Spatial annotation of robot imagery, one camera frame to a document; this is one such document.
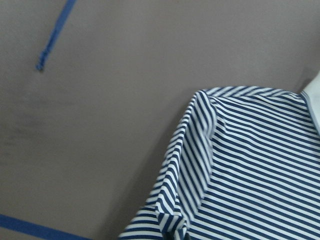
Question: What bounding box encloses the blue white striped polo shirt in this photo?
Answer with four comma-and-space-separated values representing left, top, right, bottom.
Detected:
119, 86, 320, 240

